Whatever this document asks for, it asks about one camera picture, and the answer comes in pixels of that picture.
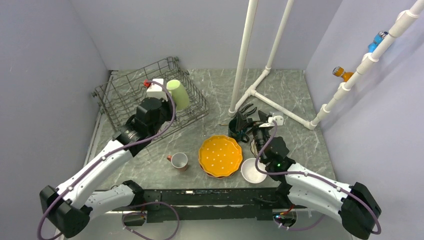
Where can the blue clamp on pipe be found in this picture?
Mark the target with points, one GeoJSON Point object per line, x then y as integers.
{"type": "Point", "coordinates": [377, 40]}

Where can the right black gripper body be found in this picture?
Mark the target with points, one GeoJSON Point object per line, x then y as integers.
{"type": "Point", "coordinates": [261, 135]}

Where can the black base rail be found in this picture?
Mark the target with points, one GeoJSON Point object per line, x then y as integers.
{"type": "Point", "coordinates": [260, 203]}

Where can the floral scalloped small plate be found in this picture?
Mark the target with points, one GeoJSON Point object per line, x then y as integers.
{"type": "Point", "coordinates": [253, 148]}

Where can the white PVC pipe diagonal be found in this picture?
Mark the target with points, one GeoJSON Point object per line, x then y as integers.
{"type": "Point", "coordinates": [403, 21]}

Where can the white bowl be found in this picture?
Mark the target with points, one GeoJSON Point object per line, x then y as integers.
{"type": "Point", "coordinates": [250, 173]}

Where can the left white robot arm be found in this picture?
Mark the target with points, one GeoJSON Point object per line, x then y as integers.
{"type": "Point", "coordinates": [72, 204]}

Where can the orange clamp on pipe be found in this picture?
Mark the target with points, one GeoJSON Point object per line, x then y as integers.
{"type": "Point", "coordinates": [341, 73]}

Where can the red plate under yellow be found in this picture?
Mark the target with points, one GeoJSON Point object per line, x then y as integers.
{"type": "Point", "coordinates": [219, 171]}

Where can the white PVC pipe frame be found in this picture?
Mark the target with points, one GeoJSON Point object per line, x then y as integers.
{"type": "Point", "coordinates": [287, 38]}

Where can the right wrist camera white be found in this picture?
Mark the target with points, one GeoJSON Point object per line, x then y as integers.
{"type": "Point", "coordinates": [276, 119]}

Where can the light green mug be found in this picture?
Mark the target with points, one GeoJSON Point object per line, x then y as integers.
{"type": "Point", "coordinates": [179, 94]}

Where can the black handled pliers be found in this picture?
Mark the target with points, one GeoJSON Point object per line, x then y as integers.
{"type": "Point", "coordinates": [246, 111]}

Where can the yellow polka dot plate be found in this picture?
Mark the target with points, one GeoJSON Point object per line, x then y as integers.
{"type": "Point", "coordinates": [222, 150]}

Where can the grey wire dish rack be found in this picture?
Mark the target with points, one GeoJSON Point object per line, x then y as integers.
{"type": "Point", "coordinates": [124, 91]}

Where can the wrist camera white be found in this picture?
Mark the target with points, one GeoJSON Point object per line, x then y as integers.
{"type": "Point", "coordinates": [154, 90]}
{"type": "Point", "coordinates": [276, 119]}

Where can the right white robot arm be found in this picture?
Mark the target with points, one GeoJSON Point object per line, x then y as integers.
{"type": "Point", "coordinates": [352, 205]}

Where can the small red-brown mug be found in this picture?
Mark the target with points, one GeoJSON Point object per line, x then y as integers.
{"type": "Point", "coordinates": [179, 161]}

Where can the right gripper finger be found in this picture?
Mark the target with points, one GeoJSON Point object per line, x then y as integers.
{"type": "Point", "coordinates": [263, 117]}
{"type": "Point", "coordinates": [242, 124]}

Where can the dark green mug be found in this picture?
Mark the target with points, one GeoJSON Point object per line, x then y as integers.
{"type": "Point", "coordinates": [238, 136]}

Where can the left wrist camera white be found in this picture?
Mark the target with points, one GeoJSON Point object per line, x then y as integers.
{"type": "Point", "coordinates": [154, 90]}

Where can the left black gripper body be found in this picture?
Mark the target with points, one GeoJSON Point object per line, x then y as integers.
{"type": "Point", "coordinates": [166, 114]}

